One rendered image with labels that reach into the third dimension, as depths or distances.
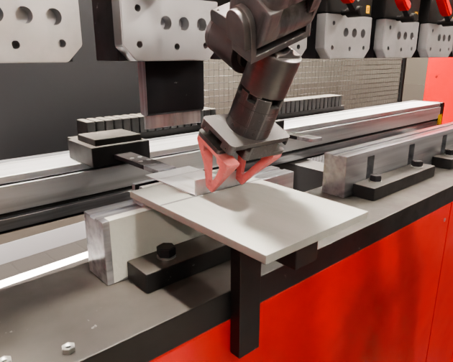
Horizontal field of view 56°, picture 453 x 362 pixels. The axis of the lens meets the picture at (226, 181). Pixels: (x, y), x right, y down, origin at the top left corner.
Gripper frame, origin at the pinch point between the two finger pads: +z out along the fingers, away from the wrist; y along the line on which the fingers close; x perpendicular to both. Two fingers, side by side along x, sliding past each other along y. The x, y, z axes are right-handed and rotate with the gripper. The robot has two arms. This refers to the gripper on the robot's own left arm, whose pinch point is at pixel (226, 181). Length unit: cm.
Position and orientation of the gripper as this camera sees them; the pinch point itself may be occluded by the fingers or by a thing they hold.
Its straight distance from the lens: 59.0
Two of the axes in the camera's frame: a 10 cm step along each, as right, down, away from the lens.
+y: -7.6, 1.9, -6.2
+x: 5.8, 6.3, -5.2
